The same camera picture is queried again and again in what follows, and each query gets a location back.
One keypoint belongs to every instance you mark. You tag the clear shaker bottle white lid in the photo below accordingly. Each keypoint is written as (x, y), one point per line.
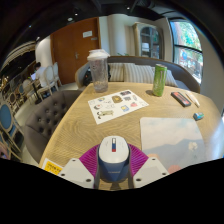
(98, 73)

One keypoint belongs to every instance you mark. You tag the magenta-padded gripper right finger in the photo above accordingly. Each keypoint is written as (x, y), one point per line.
(150, 171)

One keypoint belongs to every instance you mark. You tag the pale sky-print mouse pad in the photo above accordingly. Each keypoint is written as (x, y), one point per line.
(170, 140)

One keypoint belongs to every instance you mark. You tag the wide striped cushion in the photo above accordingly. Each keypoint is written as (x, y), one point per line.
(138, 74)

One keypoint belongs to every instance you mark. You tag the small blue-green eraser box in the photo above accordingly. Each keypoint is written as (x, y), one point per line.
(198, 116)

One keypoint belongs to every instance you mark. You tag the white and blue computer mouse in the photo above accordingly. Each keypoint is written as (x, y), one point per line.
(113, 160)

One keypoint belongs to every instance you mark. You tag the grey tufted armchair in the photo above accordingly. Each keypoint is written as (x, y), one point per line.
(46, 123)

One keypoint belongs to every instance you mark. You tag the white tube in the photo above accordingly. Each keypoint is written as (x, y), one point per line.
(193, 99)

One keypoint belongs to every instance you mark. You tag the black box with orange print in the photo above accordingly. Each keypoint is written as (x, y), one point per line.
(181, 99)

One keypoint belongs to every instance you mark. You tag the narrow striped cushion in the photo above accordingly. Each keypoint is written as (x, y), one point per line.
(116, 72)

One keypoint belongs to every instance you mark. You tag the yellow label sticker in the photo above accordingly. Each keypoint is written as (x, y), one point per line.
(51, 166)

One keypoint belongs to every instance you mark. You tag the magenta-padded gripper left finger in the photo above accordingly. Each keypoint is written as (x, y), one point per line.
(76, 171)

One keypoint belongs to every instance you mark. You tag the person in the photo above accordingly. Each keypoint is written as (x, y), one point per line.
(40, 73)

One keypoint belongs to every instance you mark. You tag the large black-framed window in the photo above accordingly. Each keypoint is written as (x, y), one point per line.
(188, 46)

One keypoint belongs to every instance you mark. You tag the group of white dining chairs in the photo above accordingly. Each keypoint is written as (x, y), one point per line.
(10, 113)

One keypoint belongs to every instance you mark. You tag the white sticker sheet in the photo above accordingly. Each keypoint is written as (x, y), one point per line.
(116, 106)

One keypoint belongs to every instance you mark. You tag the glass-door wooden cabinet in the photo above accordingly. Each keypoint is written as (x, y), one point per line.
(148, 41)

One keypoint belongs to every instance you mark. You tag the grey curved sofa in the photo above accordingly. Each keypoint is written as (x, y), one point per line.
(183, 75)

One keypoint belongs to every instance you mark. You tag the brown wooden door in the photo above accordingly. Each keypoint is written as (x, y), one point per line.
(70, 50)

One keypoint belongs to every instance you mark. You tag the green drink can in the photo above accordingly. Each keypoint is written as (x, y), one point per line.
(160, 80)

